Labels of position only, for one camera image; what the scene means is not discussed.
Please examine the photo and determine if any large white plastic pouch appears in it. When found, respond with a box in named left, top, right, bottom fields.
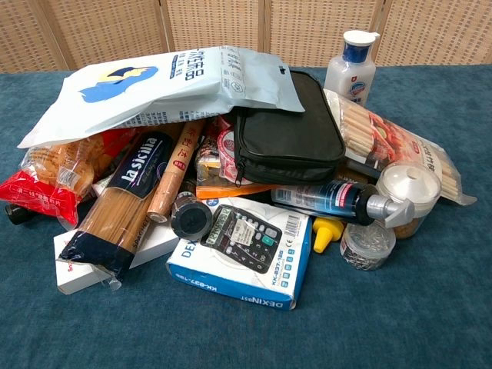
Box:
left=17, top=45, right=307, bottom=149

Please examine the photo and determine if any red bag of biscuits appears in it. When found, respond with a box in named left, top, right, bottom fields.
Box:
left=0, top=128, right=136, bottom=228

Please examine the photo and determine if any orange flat box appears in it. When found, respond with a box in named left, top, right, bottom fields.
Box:
left=195, top=179, right=278, bottom=201

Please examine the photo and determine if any red white cup snack pack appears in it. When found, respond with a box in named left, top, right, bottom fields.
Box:
left=194, top=116, right=247, bottom=186

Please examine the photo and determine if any black zippered pouch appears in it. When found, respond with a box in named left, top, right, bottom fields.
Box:
left=233, top=69, right=346, bottom=188

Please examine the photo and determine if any black cylindrical bottle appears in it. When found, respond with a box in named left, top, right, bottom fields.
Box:
left=170, top=191, right=214, bottom=240

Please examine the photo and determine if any wooden rolling pin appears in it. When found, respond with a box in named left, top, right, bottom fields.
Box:
left=147, top=121, right=207, bottom=225

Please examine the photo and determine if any dark blue pump bottle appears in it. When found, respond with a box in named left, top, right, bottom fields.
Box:
left=271, top=178, right=416, bottom=230

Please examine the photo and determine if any blue white calculator box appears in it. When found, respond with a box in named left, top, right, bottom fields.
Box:
left=165, top=196, right=313, bottom=311

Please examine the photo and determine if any yellow nozzle cap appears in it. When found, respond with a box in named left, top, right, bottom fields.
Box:
left=311, top=217, right=345, bottom=254

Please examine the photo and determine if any dark brown box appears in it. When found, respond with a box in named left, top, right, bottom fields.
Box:
left=333, top=158, right=382, bottom=185

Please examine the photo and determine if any spaghetti pack with navy label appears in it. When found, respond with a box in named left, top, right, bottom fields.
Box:
left=57, top=129, right=182, bottom=291

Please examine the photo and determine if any clear jar of metal clips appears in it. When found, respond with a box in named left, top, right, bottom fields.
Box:
left=339, top=221, right=397, bottom=271

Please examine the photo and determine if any bamboo chopsticks pack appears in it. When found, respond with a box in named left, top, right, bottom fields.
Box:
left=324, top=88, right=478, bottom=207

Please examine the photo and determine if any white bottle with blue collar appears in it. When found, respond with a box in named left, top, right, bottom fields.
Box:
left=324, top=29, right=381, bottom=107

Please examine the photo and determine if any blue table cloth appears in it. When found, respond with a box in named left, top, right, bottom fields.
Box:
left=0, top=65, right=492, bottom=369

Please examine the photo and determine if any woven wooden folding screen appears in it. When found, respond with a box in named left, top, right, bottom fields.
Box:
left=0, top=0, right=492, bottom=75

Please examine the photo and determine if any clear jar with white lid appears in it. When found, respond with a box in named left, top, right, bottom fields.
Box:
left=375, top=161, right=442, bottom=241

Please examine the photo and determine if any white flat box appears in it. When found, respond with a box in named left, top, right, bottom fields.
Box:
left=53, top=214, right=180, bottom=296

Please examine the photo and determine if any small black cap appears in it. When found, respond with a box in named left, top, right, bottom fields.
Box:
left=5, top=203, right=30, bottom=226

